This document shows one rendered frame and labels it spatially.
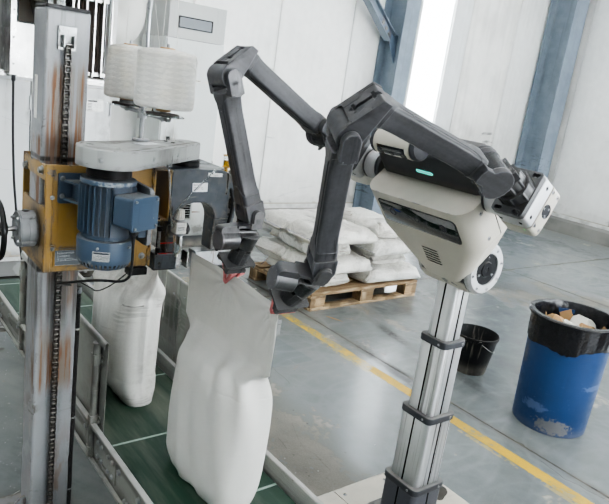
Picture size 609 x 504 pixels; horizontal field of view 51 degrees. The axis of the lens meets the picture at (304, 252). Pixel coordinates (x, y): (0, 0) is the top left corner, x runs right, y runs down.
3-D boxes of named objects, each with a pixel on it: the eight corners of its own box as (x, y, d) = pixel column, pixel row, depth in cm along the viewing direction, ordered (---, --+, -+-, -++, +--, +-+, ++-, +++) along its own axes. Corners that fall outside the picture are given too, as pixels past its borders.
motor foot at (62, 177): (109, 210, 180) (111, 180, 178) (67, 210, 173) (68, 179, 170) (98, 202, 187) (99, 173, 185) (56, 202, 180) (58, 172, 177)
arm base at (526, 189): (516, 169, 156) (492, 211, 155) (503, 152, 150) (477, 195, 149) (547, 176, 149) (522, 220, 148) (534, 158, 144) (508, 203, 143)
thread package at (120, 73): (158, 104, 196) (163, 48, 192) (113, 100, 187) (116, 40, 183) (139, 99, 207) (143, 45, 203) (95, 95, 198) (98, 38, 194)
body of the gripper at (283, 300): (266, 289, 162) (280, 277, 157) (298, 286, 168) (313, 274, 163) (273, 313, 160) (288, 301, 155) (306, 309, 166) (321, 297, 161)
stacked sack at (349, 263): (374, 274, 512) (377, 257, 508) (311, 281, 470) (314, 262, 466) (339, 259, 543) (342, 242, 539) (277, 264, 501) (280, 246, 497)
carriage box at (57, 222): (150, 266, 202) (158, 168, 194) (39, 274, 181) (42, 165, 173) (120, 245, 220) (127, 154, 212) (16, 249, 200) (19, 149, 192)
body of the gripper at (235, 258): (215, 256, 185) (224, 238, 180) (244, 254, 191) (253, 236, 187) (224, 272, 181) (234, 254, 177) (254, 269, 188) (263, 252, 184)
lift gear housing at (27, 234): (38, 250, 184) (39, 213, 181) (18, 251, 181) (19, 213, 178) (28, 240, 192) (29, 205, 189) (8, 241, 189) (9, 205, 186)
